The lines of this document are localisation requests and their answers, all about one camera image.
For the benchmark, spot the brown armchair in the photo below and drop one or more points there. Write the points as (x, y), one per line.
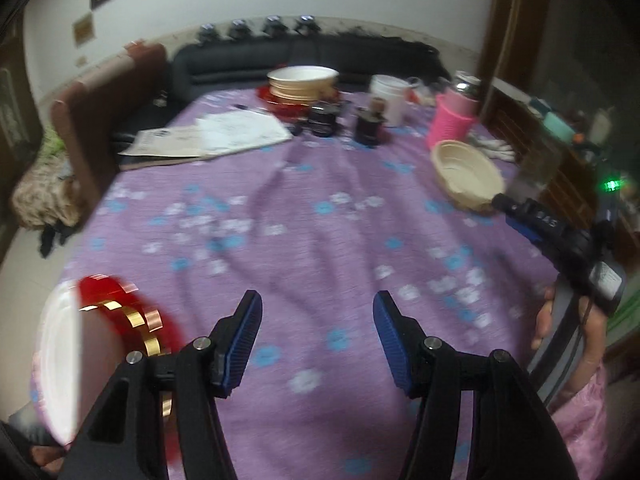
(100, 120)

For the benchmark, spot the purple floral tablecloth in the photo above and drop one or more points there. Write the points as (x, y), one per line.
(310, 240)

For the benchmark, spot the printed paper envelope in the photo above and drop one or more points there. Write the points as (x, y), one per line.
(160, 142)

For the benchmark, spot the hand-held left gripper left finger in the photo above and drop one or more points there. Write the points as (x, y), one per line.
(245, 340)

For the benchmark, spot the framed wall plaque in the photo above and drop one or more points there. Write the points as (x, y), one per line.
(83, 30)

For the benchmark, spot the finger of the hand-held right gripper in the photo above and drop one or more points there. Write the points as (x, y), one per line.
(530, 217)

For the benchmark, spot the white cup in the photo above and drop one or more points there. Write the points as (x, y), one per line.
(390, 100)

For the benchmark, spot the black leather sofa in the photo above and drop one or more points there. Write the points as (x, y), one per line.
(240, 65)

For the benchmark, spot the brown wooden door frame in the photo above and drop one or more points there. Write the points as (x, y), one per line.
(505, 35)

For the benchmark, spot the floral blanket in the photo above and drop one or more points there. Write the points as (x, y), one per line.
(45, 190)

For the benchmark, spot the black pen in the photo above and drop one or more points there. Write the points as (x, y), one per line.
(247, 108)

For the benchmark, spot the clear bottle green lid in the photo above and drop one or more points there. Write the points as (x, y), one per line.
(535, 175)

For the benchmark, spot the newspapers and papers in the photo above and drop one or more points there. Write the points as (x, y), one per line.
(240, 132)

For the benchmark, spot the white gloves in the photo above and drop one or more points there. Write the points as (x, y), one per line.
(492, 146)

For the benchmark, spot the red scalloped plate gold rim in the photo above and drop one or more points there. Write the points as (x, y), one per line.
(97, 290)

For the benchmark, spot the black jar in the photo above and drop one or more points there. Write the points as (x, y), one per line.
(322, 120)

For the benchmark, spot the beige plastic bowl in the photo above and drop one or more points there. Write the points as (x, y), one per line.
(300, 95)
(465, 180)

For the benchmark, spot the wooden side cabinet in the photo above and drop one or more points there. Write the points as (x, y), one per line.
(575, 180)

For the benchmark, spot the white bowl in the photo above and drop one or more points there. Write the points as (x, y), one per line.
(57, 360)
(302, 76)

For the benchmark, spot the dark jar brown lid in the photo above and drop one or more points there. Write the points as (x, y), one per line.
(370, 127)

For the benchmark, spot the dark cloth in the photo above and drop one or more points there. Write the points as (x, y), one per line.
(57, 237)

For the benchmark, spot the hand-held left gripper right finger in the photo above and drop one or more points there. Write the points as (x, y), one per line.
(392, 345)

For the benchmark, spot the person's right forearm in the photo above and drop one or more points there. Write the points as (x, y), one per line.
(582, 425)

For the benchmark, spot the person's right hand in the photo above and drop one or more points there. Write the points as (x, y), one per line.
(544, 320)

